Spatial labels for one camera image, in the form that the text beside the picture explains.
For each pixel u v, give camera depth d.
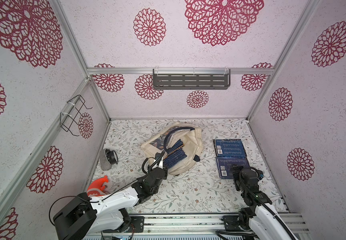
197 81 0.95
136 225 0.74
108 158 0.88
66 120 0.73
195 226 0.73
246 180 0.65
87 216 0.41
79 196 0.44
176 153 0.95
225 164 0.93
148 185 0.61
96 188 0.80
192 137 0.95
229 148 1.00
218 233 0.70
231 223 0.73
